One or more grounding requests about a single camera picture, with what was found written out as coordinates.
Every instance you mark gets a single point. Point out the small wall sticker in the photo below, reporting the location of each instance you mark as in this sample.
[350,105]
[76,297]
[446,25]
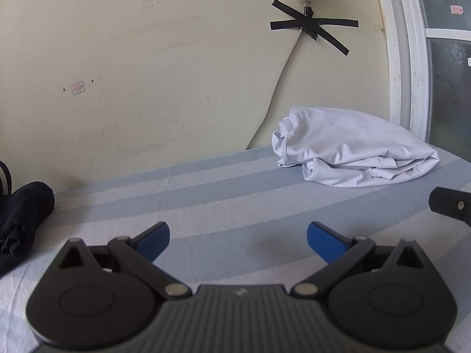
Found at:
[78,88]

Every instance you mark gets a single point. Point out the pink glass sticker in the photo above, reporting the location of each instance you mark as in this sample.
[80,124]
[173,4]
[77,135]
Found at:
[456,9]

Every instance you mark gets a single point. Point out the white shirt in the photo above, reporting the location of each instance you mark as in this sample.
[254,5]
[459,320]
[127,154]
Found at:
[353,147]

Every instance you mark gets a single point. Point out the frosted window glass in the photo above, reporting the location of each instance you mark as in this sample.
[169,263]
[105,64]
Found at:
[449,95]

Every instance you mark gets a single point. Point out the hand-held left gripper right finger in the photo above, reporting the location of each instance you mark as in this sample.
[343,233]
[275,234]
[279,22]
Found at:
[323,238]

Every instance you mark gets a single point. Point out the white window frame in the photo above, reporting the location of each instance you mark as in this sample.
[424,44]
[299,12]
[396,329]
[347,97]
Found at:
[408,51]

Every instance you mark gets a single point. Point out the blue striped bed sheet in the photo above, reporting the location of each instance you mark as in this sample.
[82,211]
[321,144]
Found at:
[239,198]

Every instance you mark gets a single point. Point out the black garment with white stripe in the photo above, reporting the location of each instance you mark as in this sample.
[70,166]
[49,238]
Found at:
[4,178]

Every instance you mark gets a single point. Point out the black tape cross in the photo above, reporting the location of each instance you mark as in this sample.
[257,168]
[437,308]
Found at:
[312,25]

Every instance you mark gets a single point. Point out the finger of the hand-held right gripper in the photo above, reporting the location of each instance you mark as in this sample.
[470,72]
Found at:
[450,204]

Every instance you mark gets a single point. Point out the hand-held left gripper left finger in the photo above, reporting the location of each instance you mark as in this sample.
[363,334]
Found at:
[154,239]

